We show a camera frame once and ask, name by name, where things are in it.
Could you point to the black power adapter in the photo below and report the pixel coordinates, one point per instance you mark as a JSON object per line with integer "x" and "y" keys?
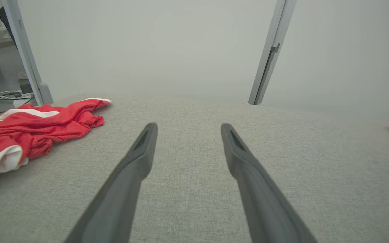
{"x": 26, "y": 88}

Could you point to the grey double partition post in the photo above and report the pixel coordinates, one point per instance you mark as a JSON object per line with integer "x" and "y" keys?
{"x": 270, "y": 54}

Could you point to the grey single partition post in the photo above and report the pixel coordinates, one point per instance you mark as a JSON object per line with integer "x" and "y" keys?
{"x": 24, "y": 47}

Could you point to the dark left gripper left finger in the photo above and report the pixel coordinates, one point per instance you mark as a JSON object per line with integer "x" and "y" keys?
{"x": 120, "y": 195}

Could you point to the red and white sports jersey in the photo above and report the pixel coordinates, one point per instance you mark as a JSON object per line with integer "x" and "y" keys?
{"x": 29, "y": 131}

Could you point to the white power strip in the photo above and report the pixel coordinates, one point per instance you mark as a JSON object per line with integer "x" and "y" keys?
{"x": 24, "y": 103}

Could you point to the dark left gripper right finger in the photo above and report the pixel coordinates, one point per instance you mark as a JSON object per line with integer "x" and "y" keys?
{"x": 258, "y": 195}

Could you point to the grey rounded post foot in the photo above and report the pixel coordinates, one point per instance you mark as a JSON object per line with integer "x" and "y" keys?
{"x": 46, "y": 94}

